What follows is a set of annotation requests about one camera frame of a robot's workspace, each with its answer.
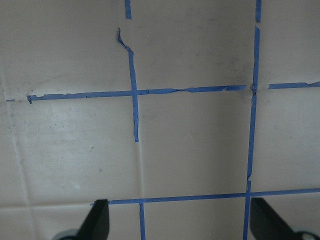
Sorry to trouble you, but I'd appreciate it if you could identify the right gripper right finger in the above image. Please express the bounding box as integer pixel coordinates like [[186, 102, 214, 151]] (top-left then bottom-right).
[[249, 197, 306, 240]]

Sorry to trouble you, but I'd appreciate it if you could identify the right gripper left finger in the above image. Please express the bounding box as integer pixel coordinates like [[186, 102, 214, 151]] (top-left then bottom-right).
[[76, 199, 110, 240]]

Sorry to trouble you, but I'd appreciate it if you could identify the brown paper table cover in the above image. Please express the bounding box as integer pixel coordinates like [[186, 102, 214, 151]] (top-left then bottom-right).
[[0, 0, 320, 240]]

